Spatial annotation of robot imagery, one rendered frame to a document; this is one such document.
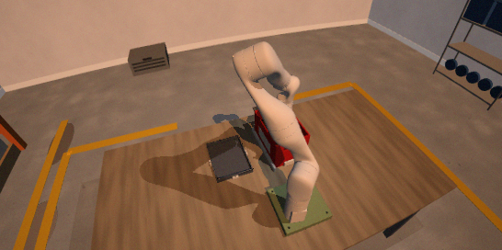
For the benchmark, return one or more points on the red bottle crate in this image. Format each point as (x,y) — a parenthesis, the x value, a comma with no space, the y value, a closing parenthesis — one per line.
(277,153)

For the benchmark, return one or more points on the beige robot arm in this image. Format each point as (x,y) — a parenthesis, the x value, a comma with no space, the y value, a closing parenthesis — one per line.
(254,63)

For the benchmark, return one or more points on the grey rectangular tray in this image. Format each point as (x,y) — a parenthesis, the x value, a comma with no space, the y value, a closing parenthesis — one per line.
(229,158)

